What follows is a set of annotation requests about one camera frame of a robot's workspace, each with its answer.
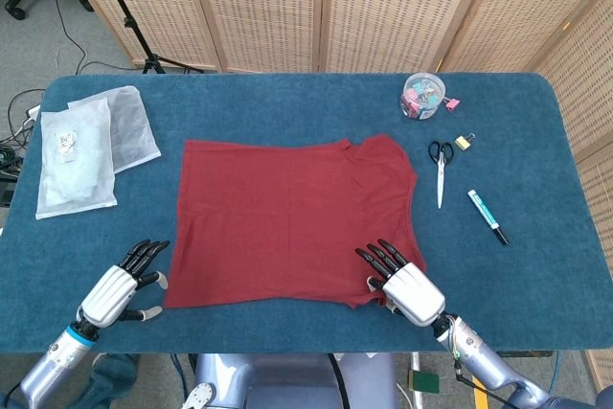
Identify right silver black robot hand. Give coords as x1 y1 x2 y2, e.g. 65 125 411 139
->
353 238 447 329

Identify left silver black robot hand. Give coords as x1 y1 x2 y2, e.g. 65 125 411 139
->
76 239 171 329

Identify red t-shirt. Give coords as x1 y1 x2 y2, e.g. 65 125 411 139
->
161 133 429 310

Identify blue denim cloth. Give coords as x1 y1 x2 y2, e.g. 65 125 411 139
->
88 353 141 409

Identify white pipe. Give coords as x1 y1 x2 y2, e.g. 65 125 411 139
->
410 352 425 409

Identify green block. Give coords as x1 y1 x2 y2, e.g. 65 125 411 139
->
406 371 441 394

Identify white teal marker pen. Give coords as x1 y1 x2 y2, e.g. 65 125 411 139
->
466 189 511 247

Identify white labelled plastic package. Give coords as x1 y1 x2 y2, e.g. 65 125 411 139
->
35 97 119 221

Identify lavender robot torso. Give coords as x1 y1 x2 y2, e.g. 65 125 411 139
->
193 352 398 409

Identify white translucent plastic bag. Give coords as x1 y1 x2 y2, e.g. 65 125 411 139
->
66 85 162 174

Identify clear jar of binder clips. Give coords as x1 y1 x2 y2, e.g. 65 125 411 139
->
398 72 446 121

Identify blue carpet table mat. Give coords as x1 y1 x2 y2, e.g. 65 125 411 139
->
0 72 613 356

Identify black tripod stand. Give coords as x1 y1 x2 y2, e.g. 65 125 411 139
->
88 0 205 76

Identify black handled scissors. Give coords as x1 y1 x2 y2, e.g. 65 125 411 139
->
427 140 455 211

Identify white round robot bracket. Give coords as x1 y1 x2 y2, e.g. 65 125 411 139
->
181 382 219 409

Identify black floor cable bundle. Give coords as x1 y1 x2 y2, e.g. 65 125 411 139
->
0 87 47 190

